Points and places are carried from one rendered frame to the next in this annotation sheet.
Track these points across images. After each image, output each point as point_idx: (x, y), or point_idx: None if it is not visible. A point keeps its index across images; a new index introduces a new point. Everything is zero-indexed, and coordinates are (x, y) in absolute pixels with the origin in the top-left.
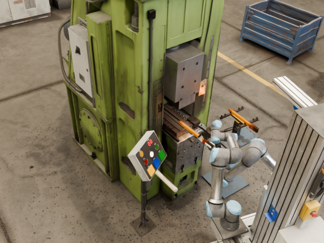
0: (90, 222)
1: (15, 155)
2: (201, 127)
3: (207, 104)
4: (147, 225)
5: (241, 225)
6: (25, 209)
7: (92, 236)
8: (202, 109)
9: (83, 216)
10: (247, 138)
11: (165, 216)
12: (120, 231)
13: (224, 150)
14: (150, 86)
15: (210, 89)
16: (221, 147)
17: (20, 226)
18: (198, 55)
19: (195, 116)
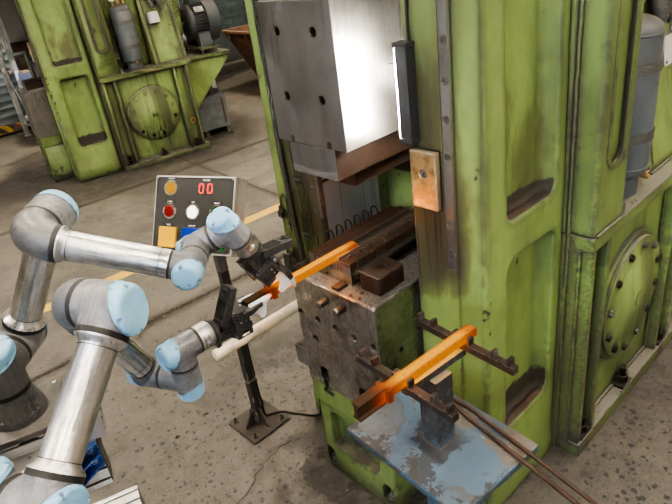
0: (263, 348)
1: None
2: (273, 239)
3: (474, 279)
4: (255, 427)
5: (1, 436)
6: None
7: (234, 357)
8: (452, 282)
9: (278, 335)
10: (436, 475)
11: (283, 457)
12: (242, 390)
13: (39, 199)
14: (262, 65)
15: (477, 223)
16: (224, 310)
17: (256, 283)
18: (310, 0)
19: (394, 267)
